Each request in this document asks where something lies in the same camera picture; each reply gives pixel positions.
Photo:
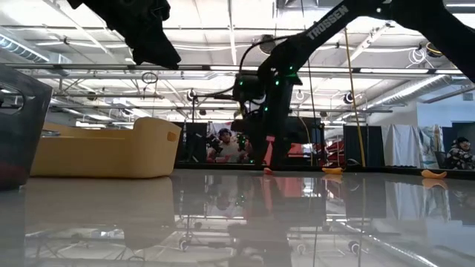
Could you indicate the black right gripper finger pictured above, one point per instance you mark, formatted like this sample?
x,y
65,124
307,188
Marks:
x,y
259,148
284,148

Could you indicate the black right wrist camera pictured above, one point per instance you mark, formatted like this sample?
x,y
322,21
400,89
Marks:
x,y
246,87

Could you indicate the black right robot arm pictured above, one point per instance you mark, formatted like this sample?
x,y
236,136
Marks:
x,y
326,22

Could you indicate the silver ceiling duct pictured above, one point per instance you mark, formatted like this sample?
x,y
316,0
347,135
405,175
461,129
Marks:
x,y
18,47

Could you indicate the white cloth sheet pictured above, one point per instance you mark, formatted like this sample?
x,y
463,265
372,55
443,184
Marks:
x,y
401,144

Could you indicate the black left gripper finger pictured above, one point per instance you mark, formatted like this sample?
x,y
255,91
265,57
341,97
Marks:
x,y
154,50

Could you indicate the background black robot arm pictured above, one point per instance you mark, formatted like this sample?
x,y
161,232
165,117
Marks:
x,y
243,142

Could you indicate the grey plastic basket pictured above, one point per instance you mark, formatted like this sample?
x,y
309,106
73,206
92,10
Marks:
x,y
26,130

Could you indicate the black monitor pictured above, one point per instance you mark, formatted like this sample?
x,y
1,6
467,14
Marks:
x,y
308,130

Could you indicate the black curtain panel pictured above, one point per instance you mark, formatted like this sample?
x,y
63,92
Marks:
x,y
367,146

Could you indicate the person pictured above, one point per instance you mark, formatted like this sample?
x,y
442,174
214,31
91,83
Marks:
x,y
460,157
227,148

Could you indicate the yellow plastic basket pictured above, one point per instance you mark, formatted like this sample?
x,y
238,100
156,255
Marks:
x,y
111,155

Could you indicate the black frame stand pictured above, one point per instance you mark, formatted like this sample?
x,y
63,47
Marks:
x,y
215,97

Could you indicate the black aluminium table frame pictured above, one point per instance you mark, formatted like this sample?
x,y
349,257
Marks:
x,y
389,170

